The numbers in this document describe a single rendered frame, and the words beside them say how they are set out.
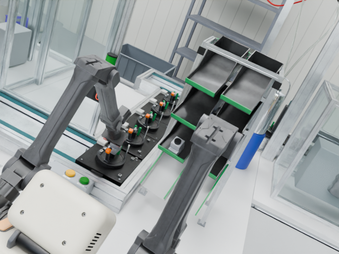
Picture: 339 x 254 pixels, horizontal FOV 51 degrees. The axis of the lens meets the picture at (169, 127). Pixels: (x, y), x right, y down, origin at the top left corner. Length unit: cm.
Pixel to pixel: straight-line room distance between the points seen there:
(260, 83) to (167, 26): 447
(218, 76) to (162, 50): 453
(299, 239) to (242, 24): 379
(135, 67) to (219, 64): 213
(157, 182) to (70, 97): 72
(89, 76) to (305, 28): 455
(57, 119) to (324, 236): 170
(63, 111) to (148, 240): 42
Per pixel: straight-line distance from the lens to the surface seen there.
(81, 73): 103
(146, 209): 171
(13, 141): 176
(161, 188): 160
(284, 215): 221
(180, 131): 159
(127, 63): 360
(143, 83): 283
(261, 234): 230
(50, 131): 105
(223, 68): 149
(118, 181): 162
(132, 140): 190
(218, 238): 176
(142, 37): 610
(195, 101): 153
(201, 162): 81
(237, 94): 142
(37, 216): 88
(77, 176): 160
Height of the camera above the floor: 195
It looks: 26 degrees down
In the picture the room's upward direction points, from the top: 23 degrees clockwise
